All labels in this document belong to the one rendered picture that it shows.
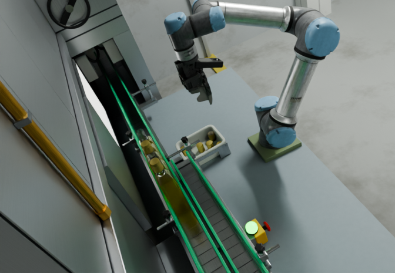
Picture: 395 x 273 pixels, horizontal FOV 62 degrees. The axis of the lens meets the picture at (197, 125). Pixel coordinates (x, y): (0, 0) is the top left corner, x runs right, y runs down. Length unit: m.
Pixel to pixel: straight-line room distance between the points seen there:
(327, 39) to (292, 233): 0.71
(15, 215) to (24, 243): 0.04
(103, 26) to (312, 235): 1.51
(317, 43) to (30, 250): 1.02
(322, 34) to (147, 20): 2.70
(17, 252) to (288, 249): 1.02
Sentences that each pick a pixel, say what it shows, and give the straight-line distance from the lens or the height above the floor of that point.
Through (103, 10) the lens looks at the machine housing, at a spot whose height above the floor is 1.40.
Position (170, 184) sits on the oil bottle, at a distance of 1.22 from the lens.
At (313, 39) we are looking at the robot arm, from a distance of 1.19.
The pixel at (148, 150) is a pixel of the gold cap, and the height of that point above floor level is 1.14.
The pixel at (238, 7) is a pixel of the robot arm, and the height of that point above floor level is 1.45.
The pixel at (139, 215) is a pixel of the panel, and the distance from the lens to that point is 1.17.
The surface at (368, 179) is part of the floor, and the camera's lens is 2.44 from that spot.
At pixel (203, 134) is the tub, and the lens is 1.71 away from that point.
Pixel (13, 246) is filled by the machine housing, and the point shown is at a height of 1.64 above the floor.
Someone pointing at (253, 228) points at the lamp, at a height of 0.85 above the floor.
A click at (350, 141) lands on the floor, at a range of 2.66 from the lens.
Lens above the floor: 1.92
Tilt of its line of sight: 39 degrees down
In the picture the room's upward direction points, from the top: 22 degrees counter-clockwise
